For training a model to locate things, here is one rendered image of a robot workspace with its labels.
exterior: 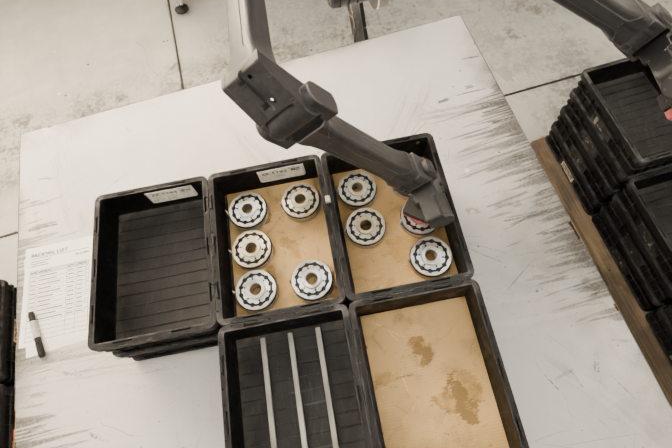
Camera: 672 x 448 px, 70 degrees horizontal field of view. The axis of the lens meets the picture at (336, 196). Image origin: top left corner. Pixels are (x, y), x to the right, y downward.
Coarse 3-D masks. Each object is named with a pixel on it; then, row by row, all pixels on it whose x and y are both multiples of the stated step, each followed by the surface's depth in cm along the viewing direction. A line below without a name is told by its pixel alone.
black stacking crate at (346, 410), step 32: (320, 320) 115; (256, 352) 116; (288, 352) 115; (256, 384) 113; (288, 384) 112; (320, 384) 112; (352, 384) 111; (256, 416) 110; (288, 416) 110; (320, 416) 109; (352, 416) 108
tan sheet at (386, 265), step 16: (336, 176) 135; (336, 192) 132; (384, 192) 131; (384, 208) 129; (400, 208) 129; (384, 240) 125; (400, 240) 125; (416, 240) 125; (352, 256) 124; (368, 256) 124; (384, 256) 124; (400, 256) 123; (432, 256) 123; (352, 272) 122; (368, 272) 122; (384, 272) 122; (400, 272) 121; (448, 272) 120; (368, 288) 120
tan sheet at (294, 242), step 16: (240, 192) 135; (256, 192) 134; (272, 192) 134; (320, 192) 133; (272, 208) 132; (320, 208) 131; (272, 224) 130; (288, 224) 130; (304, 224) 129; (320, 224) 129; (272, 240) 128; (288, 240) 128; (304, 240) 127; (320, 240) 127; (288, 256) 126; (304, 256) 125; (320, 256) 125; (240, 272) 125; (272, 272) 124; (288, 272) 124; (256, 288) 123; (288, 288) 122; (336, 288) 121; (288, 304) 120
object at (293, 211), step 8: (296, 184) 131; (304, 184) 131; (288, 192) 130; (312, 192) 130; (288, 200) 129; (312, 200) 129; (288, 208) 128; (296, 208) 128; (304, 208) 128; (312, 208) 128; (296, 216) 127; (304, 216) 127
